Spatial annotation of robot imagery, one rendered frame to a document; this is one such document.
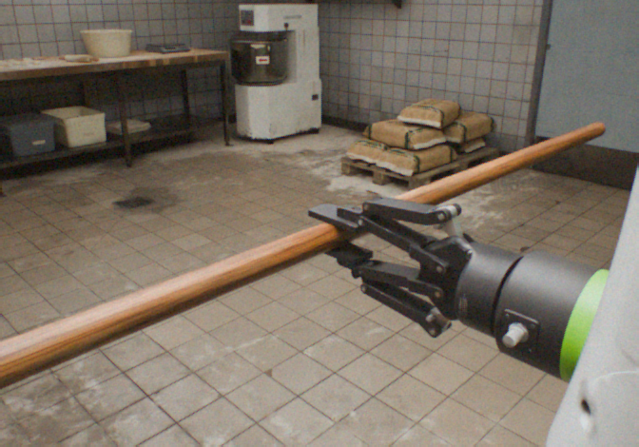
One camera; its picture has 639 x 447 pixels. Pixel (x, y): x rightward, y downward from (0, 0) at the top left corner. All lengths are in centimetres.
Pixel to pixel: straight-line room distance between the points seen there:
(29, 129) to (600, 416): 481
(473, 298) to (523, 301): 5
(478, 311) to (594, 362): 19
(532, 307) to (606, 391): 16
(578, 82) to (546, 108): 33
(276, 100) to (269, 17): 77
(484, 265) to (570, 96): 452
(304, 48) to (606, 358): 567
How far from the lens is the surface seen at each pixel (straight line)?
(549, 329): 46
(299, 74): 588
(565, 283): 46
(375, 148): 452
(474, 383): 238
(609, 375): 30
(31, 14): 565
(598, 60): 489
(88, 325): 45
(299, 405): 221
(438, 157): 447
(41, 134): 501
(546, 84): 505
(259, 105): 562
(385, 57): 594
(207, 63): 549
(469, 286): 49
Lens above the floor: 142
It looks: 21 degrees down
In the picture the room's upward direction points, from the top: straight up
